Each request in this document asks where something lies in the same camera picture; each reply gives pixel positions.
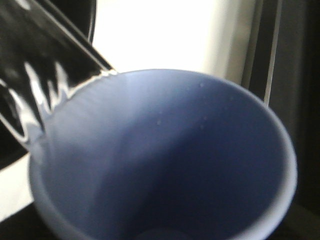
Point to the dark blue cooking pot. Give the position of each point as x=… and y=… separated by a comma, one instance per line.
x=44, y=60

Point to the light blue ribbed cup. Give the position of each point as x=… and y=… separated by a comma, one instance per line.
x=163, y=155

